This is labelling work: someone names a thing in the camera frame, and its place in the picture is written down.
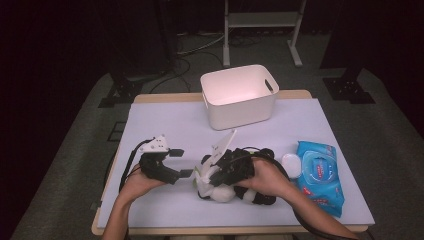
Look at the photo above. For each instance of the black stand base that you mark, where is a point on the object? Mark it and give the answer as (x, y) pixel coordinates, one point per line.
(348, 90)
(121, 91)

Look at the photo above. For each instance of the person's right hand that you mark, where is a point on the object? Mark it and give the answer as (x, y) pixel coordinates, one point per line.
(266, 176)

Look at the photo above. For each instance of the white metal stand frame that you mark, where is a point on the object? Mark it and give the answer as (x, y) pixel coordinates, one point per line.
(260, 19)

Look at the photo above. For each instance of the wooden table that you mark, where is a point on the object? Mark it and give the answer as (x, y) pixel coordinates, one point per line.
(166, 97)

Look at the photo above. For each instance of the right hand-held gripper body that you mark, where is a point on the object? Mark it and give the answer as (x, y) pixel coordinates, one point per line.
(236, 165)

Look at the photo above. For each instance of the white plastic basket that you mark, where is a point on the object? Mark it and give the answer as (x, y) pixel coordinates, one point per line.
(233, 90)

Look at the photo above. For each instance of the white wet wipe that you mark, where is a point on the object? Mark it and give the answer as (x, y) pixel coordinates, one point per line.
(203, 178)

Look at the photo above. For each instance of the person's left hand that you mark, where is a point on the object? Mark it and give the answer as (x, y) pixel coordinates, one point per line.
(136, 185)

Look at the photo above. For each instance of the panda plush toy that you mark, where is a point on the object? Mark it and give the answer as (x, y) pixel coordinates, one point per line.
(223, 195)

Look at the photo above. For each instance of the pale table mat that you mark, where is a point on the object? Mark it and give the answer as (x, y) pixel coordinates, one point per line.
(186, 133)

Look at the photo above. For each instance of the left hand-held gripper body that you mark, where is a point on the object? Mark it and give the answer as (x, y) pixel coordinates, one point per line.
(153, 166)

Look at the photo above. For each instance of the blue wet wipes pack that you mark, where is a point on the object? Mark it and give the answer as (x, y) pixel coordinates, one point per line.
(320, 186)

